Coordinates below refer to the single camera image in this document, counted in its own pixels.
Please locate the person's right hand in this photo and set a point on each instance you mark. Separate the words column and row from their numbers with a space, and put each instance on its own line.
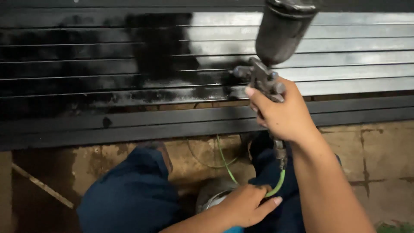
column 284, row 113

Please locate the person's left hand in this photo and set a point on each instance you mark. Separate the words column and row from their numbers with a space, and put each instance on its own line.
column 247, row 207

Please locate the grey paint spray gun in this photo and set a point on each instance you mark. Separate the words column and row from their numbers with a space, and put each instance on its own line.
column 281, row 32

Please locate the round metal paint can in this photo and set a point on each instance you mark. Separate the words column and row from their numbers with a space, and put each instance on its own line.
column 212, row 194

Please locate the person's left leg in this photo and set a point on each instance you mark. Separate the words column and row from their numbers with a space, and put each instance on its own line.
column 129, row 194

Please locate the patch of green grass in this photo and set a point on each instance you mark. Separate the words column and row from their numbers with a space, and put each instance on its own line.
column 396, row 228

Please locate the black slatted metal panel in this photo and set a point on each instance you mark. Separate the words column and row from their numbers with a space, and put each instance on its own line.
column 97, row 64

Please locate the wooden slat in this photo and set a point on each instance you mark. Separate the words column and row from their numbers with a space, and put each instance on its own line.
column 42, row 185

